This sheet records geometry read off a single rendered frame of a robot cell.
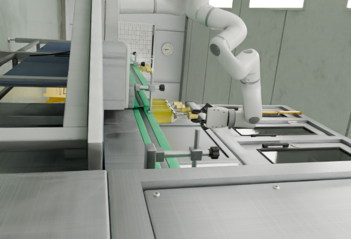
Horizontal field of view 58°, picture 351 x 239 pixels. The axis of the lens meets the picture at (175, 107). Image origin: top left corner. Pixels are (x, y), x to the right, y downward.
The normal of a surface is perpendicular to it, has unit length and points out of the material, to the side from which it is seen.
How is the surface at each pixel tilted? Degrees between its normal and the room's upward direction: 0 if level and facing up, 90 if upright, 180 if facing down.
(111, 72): 90
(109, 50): 90
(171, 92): 90
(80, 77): 90
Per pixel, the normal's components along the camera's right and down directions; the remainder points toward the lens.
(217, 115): -0.07, 0.20
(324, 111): -0.97, 0.00
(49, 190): 0.07, -0.96
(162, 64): 0.23, 0.29
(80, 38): 0.18, -0.67
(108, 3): 0.16, 0.74
